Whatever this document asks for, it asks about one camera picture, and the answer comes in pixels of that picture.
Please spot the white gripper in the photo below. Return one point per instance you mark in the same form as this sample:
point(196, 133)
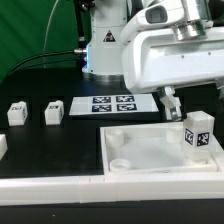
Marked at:
point(156, 59)

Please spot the white square tabletop part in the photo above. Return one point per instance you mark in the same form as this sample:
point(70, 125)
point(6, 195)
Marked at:
point(157, 148)

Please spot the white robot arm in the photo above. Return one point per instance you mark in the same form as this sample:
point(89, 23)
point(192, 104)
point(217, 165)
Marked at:
point(115, 23)

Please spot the white sheet with AprilTags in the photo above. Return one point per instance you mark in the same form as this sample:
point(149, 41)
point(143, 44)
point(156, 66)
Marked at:
point(112, 104)

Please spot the white L-shaped obstacle fence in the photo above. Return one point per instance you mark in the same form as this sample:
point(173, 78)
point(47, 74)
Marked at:
point(114, 188)

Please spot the white block left edge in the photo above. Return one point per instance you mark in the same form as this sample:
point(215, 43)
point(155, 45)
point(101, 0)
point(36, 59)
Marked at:
point(3, 145)

